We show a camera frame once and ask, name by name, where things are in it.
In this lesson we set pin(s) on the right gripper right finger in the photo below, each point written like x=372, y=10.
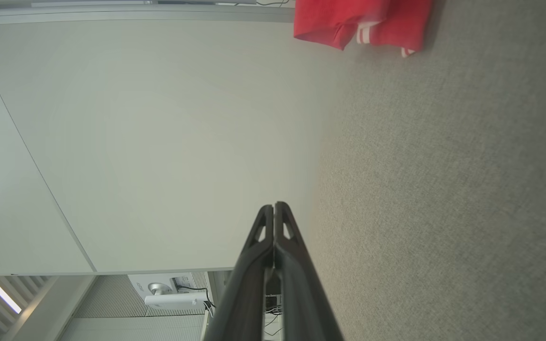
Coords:
x=301, y=308

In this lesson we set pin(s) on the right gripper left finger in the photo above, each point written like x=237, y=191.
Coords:
x=244, y=303

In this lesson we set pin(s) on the red Bulls basketball jersey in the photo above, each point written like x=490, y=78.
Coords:
x=330, y=19

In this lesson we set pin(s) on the white computer monitor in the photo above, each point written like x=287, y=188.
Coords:
x=140, y=284

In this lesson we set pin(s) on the white window blinds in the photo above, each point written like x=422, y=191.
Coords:
x=112, y=303

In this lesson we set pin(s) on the bright ceiling light strip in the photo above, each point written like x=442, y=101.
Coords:
x=0, y=293

